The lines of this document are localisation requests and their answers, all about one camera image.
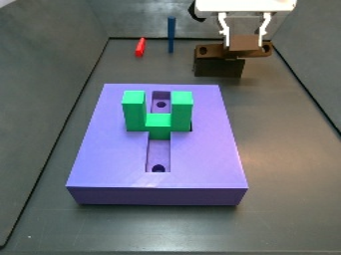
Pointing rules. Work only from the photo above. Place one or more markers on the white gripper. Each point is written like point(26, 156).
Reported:
point(208, 6)

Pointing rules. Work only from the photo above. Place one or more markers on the brown T-shaped block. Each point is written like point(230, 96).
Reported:
point(243, 46)

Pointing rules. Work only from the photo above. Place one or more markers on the black fixture block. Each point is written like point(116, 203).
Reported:
point(218, 67)

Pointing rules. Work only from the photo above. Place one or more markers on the blue peg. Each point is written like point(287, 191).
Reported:
point(171, 32)

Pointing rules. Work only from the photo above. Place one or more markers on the red peg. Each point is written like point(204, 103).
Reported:
point(140, 47)

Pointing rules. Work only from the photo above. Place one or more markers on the green U-shaped block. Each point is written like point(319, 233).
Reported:
point(170, 114)

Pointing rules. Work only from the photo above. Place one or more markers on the purple base block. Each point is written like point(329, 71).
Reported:
point(190, 170)

